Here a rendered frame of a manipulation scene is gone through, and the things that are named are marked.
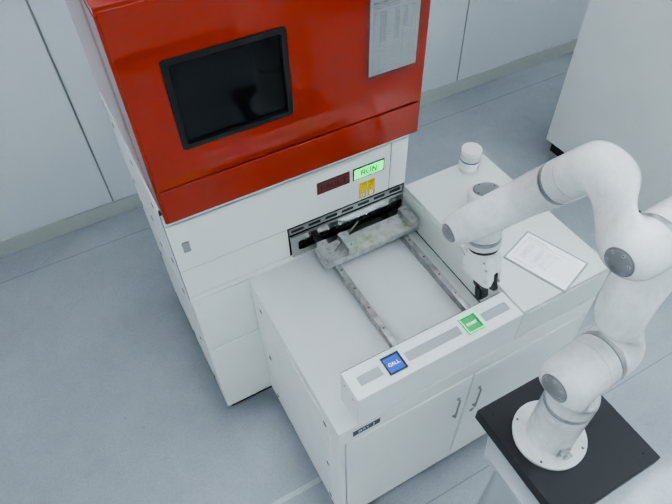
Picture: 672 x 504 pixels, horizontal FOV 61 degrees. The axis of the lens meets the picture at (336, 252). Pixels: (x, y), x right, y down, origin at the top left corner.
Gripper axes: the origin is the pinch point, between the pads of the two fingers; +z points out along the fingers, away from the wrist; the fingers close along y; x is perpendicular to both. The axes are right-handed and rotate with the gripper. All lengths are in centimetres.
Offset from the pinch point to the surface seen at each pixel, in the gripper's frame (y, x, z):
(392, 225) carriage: -54, 6, 12
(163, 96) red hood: -42, -57, -58
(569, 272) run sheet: -3.2, 36.4, 14.3
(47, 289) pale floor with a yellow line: -189, -123, 74
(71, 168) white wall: -217, -89, 27
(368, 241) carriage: -52, -5, 13
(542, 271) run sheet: -7.4, 29.7, 13.4
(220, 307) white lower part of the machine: -65, -57, 25
